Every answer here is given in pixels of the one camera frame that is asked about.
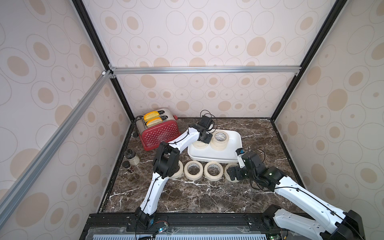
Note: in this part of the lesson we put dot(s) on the white rectangular storage tray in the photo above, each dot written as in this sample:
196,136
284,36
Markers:
226,156

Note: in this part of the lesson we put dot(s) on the black left corner post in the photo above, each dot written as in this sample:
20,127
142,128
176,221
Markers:
94,37

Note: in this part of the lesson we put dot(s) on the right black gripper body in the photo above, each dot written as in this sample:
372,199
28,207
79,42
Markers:
237,172

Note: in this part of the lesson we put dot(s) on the small dark spice bottle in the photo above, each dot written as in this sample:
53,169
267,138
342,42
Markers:
128,167

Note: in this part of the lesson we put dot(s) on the horizontal aluminium frame bar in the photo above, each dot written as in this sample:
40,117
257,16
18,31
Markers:
207,70

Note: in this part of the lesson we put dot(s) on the yellow toast slice rear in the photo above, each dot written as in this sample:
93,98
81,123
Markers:
151,115

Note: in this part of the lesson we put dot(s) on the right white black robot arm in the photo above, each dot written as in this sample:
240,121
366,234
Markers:
326,222

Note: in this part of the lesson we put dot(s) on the black right corner post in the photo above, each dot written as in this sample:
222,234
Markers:
319,39

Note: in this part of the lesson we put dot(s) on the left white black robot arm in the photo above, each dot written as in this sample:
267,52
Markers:
166,164

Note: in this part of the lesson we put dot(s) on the yellow toast slice front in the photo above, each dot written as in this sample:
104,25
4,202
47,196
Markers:
154,121

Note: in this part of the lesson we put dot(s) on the black corner post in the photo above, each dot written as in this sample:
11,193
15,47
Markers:
319,39
94,37

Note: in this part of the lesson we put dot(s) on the left diagonal aluminium bar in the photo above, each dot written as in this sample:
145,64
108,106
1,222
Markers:
28,177

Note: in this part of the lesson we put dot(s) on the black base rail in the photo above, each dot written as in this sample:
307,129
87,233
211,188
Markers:
182,224

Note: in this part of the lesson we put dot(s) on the yellow toast slice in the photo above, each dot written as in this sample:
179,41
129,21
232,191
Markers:
154,121
151,115

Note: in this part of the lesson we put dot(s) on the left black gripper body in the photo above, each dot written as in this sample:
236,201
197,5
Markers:
206,138

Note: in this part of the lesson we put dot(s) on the red polka dot toaster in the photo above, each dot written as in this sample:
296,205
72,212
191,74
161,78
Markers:
165,131

